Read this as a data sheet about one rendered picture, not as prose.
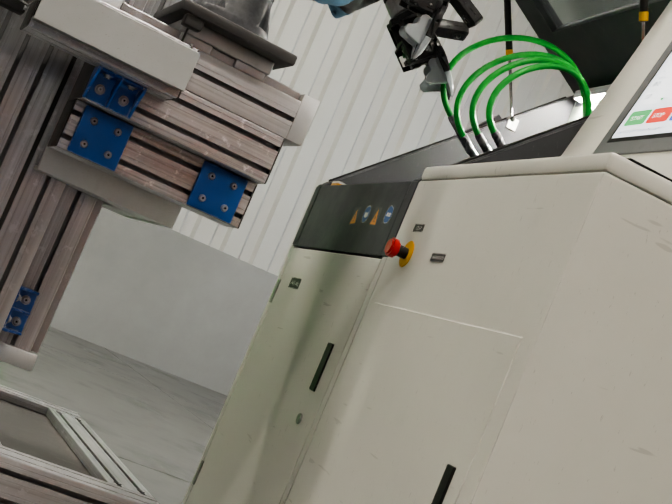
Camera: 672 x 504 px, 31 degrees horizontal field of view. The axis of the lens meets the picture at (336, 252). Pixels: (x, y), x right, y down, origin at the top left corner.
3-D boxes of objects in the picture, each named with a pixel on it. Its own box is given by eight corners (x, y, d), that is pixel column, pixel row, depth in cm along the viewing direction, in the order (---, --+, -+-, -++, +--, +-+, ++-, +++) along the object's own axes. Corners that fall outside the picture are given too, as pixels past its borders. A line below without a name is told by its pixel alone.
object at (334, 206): (295, 245, 292) (321, 185, 294) (311, 252, 293) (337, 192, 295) (379, 256, 233) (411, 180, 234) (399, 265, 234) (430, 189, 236)
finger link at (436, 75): (432, 102, 266) (415, 67, 268) (456, 94, 268) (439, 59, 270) (436, 96, 263) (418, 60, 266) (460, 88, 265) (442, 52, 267)
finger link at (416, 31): (393, 48, 252) (410, 8, 253) (417, 61, 254) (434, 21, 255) (398, 47, 249) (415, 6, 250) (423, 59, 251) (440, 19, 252)
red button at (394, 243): (378, 258, 221) (389, 232, 221) (396, 266, 222) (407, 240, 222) (387, 259, 216) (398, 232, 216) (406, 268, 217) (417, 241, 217)
